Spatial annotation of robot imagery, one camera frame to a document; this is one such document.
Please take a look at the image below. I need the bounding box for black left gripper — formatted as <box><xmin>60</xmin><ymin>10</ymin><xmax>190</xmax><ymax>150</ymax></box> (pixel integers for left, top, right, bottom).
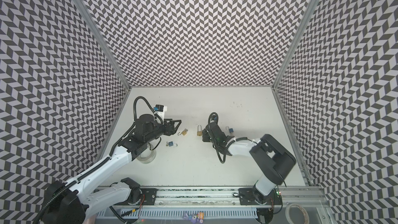
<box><xmin>144</xmin><ymin>119</ymin><xmax>182</xmax><ymax>145</ymax></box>

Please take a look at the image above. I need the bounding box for large brass padlock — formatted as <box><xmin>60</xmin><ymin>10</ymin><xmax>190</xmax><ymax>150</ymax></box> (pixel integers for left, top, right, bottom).
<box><xmin>197</xmin><ymin>125</ymin><xmax>203</xmax><ymax>136</ymax></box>

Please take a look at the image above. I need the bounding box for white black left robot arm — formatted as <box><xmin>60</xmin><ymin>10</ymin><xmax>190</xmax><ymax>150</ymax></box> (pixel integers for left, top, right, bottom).
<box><xmin>33</xmin><ymin>96</ymin><xmax>182</xmax><ymax>224</ymax></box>

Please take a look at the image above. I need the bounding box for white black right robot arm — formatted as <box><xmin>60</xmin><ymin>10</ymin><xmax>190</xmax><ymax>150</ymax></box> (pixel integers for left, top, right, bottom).
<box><xmin>202</xmin><ymin>112</ymin><xmax>296</xmax><ymax>205</ymax></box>

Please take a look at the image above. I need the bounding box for blue padlock with key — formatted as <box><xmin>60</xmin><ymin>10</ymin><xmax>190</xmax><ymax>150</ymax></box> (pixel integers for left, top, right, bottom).
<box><xmin>166</xmin><ymin>142</ymin><xmax>178</xmax><ymax>147</ymax></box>

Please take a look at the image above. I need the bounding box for clear tape roll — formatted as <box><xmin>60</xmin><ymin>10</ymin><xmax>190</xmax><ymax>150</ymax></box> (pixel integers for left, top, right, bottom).
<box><xmin>137</xmin><ymin>149</ymin><xmax>157</xmax><ymax>164</ymax></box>

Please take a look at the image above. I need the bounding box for purple orange toy figure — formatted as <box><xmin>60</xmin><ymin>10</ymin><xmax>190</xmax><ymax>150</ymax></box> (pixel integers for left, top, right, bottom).
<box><xmin>182</xmin><ymin>212</ymin><xmax>204</xmax><ymax>224</ymax></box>

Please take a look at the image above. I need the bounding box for white tape roll bottom right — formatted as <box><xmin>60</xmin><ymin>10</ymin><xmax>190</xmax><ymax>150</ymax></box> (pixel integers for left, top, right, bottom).
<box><xmin>285</xmin><ymin>204</ymin><xmax>310</xmax><ymax>224</ymax></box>

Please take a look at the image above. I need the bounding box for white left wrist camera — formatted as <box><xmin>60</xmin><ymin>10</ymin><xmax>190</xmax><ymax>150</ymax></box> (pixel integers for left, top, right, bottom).
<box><xmin>154</xmin><ymin>104</ymin><xmax>167</xmax><ymax>121</ymax></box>

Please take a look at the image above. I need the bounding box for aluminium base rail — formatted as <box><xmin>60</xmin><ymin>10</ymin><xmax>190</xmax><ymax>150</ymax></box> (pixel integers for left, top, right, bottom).
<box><xmin>97</xmin><ymin>186</ymin><xmax>333</xmax><ymax>224</ymax></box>

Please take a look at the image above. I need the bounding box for aluminium left corner post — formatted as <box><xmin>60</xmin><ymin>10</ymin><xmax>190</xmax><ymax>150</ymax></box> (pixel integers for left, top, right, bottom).
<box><xmin>72</xmin><ymin>0</ymin><xmax>131</xmax><ymax>89</ymax></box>

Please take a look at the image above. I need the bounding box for aluminium corner post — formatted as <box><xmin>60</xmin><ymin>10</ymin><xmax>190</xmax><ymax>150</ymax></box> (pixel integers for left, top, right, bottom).
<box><xmin>272</xmin><ymin>0</ymin><xmax>320</xmax><ymax>91</ymax></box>
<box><xmin>72</xmin><ymin>0</ymin><xmax>131</xmax><ymax>89</ymax></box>

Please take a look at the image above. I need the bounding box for aluminium right corner post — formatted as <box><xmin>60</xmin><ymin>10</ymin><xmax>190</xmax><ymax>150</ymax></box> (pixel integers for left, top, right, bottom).
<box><xmin>272</xmin><ymin>0</ymin><xmax>320</xmax><ymax>91</ymax></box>

